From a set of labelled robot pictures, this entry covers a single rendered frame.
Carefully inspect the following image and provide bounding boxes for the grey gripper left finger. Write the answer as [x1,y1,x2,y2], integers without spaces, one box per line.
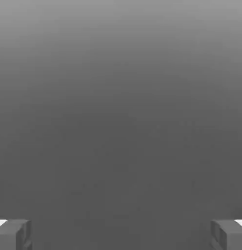
[0,218,33,250]

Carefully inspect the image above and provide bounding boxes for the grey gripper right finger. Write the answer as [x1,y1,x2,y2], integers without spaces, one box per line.
[210,218,242,250]

